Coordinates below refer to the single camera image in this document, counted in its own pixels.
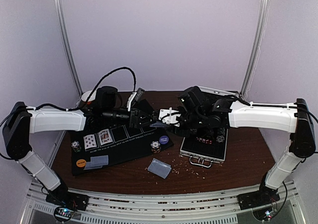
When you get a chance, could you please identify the aluminium frame post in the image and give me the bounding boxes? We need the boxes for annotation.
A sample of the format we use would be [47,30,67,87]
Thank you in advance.
[240,0,270,98]
[54,0,83,97]

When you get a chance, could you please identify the poker chip stack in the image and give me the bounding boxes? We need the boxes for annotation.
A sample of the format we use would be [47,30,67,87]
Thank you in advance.
[71,141,81,153]
[151,141,161,153]

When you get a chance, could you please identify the chip row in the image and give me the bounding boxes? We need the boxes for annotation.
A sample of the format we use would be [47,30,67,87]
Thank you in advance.
[216,128,226,143]

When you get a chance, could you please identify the left aluminium frame post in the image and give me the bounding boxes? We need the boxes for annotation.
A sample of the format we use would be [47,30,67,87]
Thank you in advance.
[54,0,83,97]

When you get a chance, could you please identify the orange white bowl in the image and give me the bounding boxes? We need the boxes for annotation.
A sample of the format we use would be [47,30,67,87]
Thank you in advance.
[81,90,96,104]

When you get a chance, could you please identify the aluminium poker case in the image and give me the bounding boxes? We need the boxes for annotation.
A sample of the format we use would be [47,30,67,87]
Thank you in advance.
[180,87,241,168]

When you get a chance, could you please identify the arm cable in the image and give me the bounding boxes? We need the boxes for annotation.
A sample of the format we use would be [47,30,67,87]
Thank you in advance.
[32,66,137,113]
[298,104,318,125]

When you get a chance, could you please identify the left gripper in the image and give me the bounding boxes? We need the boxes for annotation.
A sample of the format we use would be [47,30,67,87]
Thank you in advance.
[103,107,156,129]

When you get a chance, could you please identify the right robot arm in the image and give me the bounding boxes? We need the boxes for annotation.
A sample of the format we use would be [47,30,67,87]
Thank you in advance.
[161,96,316,205]

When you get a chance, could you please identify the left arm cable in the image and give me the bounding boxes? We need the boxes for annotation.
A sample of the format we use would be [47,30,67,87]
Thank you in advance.
[32,66,137,113]

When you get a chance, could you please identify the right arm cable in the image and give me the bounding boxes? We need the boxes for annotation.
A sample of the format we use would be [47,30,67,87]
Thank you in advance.
[298,104,318,125]

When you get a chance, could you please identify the orange big blind button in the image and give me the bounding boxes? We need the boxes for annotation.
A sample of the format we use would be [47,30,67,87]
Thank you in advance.
[76,159,86,168]

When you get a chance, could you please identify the right aluminium frame post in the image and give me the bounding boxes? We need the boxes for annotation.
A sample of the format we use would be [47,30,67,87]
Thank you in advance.
[240,0,270,98]

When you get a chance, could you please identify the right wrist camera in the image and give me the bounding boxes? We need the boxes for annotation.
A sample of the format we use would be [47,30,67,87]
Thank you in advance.
[177,86,205,111]

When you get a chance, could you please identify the face-up community card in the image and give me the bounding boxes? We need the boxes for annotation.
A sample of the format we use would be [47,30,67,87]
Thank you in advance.
[83,135,97,150]
[98,129,113,146]

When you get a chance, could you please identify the red dice in case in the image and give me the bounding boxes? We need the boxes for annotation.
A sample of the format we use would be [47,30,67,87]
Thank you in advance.
[196,137,213,145]

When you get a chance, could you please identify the black poker mat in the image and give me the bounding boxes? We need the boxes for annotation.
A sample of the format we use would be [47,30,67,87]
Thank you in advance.
[69,98,175,177]

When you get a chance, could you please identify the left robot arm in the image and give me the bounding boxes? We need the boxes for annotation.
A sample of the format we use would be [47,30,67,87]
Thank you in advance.
[0,102,155,206]

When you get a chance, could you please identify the playing card deck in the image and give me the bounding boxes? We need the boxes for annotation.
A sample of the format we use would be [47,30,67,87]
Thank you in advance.
[150,110,170,129]

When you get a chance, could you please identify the purple small blind button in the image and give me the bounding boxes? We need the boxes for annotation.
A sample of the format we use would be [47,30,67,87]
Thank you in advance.
[159,136,169,145]

